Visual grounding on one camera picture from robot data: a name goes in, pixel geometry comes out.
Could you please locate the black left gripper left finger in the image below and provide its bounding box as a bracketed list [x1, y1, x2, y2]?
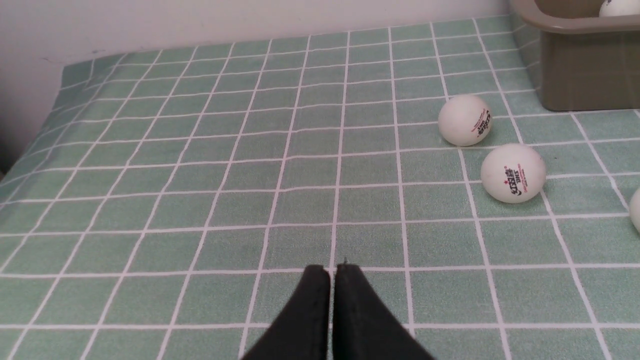
[243, 264, 331, 360]

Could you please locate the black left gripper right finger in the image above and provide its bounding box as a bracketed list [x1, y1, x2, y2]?
[332, 263, 434, 360]

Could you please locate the white printed ping-pong ball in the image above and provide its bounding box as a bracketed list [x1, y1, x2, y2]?
[438, 95, 494, 147]
[480, 143, 547, 204]

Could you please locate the plain white ping-pong ball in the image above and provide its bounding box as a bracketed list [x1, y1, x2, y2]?
[628, 187, 640, 234]

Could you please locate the green checkered tablecloth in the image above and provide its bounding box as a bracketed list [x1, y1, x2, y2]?
[0, 16, 639, 360]

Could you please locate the olive green plastic bin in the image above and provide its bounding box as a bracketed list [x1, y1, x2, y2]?
[508, 0, 640, 112]

